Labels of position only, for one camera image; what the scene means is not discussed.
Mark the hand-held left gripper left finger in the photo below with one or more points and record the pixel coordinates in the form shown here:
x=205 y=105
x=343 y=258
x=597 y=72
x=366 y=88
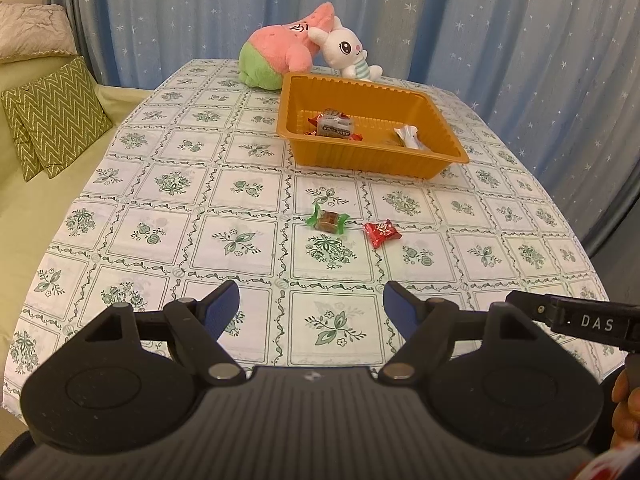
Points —
x=220 y=310

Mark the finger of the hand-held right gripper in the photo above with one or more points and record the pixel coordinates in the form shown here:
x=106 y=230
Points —
x=530 y=305

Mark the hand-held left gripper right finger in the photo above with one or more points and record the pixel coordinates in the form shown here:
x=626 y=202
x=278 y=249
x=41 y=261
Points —
x=402 y=310

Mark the orange plastic tray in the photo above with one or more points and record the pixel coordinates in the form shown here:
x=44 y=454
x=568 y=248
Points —
x=370 y=160

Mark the clear snack packet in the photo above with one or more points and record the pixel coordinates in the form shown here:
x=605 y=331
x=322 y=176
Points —
x=423 y=147

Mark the striped silver snack packet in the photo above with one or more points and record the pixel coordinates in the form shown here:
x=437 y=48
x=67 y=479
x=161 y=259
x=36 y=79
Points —
x=334 y=124

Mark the person's right hand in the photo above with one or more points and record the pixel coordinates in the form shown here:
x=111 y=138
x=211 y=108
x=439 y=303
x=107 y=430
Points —
x=627 y=405

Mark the red candy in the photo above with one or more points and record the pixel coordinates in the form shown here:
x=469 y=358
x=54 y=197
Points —
x=382 y=234
x=312 y=122

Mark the green wrapped candy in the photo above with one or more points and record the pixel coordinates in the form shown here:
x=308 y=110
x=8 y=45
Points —
x=327 y=220

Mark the floral tablecloth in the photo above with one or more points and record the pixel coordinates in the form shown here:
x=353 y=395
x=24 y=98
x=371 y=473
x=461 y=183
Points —
x=240 y=185

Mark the red and white cloth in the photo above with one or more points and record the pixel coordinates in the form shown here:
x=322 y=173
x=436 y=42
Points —
x=610 y=465

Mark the white green candy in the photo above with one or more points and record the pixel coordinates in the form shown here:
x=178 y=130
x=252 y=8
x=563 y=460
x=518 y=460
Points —
x=406 y=136

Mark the green sofa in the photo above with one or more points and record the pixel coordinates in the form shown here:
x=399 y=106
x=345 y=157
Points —
x=55 y=200

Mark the green zigzag cushion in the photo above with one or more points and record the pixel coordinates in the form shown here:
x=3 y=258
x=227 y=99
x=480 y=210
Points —
x=15 y=135
x=62 y=110

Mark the pink starfish plush toy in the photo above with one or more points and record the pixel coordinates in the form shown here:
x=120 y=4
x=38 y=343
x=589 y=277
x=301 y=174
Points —
x=280 y=55

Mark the white rabbit plush toy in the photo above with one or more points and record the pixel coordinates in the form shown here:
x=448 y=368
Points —
x=347 y=52

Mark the blue star curtain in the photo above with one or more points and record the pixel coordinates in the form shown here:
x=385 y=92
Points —
x=475 y=20

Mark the beige pillow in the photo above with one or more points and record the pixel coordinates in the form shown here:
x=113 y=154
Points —
x=32 y=30

